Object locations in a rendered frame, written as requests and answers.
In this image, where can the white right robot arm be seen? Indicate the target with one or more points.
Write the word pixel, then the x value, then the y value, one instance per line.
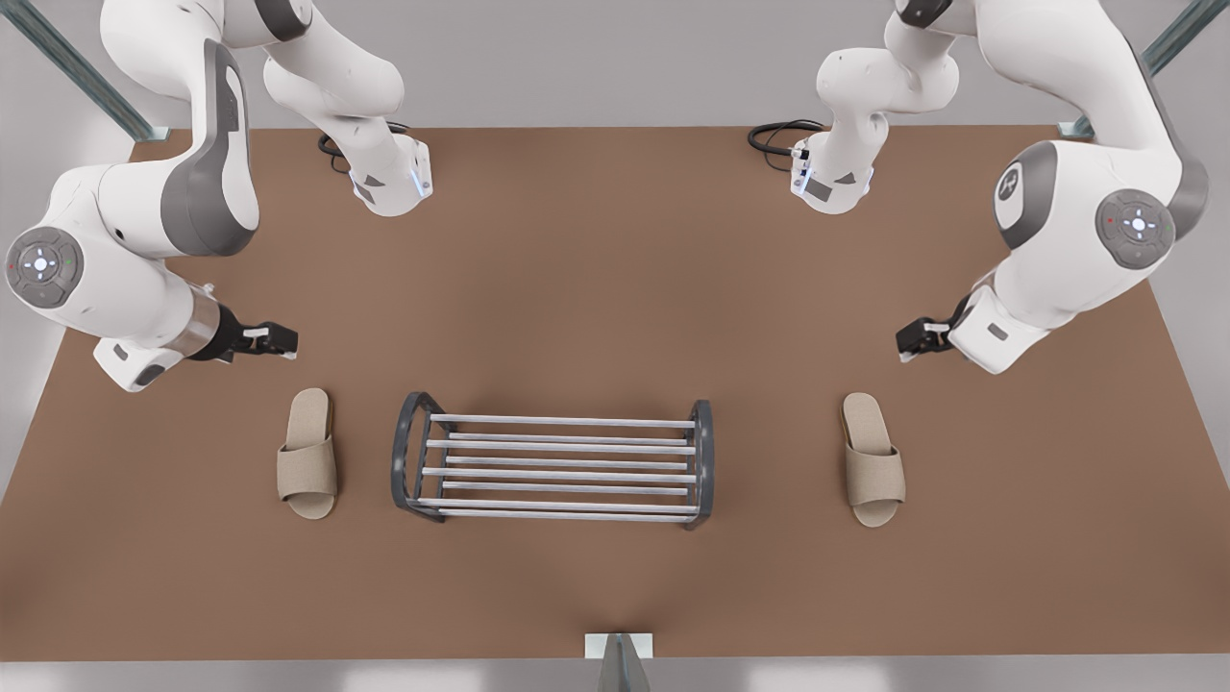
pixel 115 221

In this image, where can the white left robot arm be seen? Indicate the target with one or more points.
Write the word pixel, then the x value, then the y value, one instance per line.
pixel 1076 211

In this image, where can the grey metal shoe rack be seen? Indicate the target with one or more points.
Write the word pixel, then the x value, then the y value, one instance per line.
pixel 553 461

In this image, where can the beige right slipper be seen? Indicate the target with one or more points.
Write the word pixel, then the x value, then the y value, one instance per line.
pixel 308 452

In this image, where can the beige slipper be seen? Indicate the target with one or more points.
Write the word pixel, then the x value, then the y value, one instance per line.
pixel 308 452
pixel 871 459

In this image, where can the beige left slipper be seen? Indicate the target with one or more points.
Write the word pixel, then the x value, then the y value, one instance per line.
pixel 871 459

